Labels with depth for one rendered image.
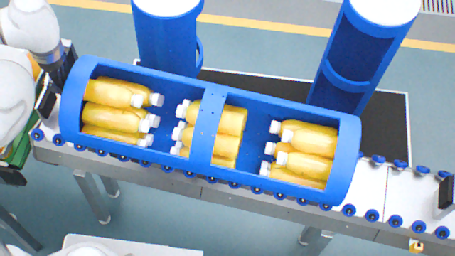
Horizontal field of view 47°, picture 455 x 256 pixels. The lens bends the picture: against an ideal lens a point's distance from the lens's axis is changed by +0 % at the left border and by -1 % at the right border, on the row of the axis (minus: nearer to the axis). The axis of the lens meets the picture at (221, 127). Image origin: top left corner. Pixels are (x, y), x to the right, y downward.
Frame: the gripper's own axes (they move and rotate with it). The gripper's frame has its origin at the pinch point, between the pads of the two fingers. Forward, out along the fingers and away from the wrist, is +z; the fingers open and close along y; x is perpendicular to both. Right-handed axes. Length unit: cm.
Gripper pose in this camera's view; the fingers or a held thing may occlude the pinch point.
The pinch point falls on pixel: (64, 90)
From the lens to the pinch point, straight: 169.4
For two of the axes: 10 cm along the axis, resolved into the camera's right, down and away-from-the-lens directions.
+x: 9.7, 2.3, -0.7
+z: -0.5, 4.6, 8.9
